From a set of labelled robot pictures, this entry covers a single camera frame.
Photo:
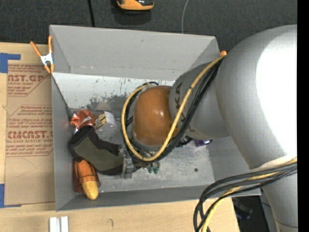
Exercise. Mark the purple packet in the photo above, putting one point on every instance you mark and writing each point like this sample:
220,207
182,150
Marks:
201,142

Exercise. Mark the grey metal bin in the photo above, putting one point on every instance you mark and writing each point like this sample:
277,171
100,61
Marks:
120,49

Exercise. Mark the white plastic container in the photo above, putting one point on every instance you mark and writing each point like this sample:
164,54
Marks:
108,127

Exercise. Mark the shiny red-brown foil packet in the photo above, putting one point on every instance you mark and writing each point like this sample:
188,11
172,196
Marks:
82,118

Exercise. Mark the yellow toy corn cob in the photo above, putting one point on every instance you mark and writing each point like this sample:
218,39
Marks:
90,190

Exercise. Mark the brown cardboard board, red print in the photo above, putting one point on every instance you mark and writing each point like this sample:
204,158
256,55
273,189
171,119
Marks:
29,173

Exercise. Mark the dark green and black pouch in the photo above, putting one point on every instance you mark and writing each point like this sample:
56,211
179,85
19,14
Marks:
96,151

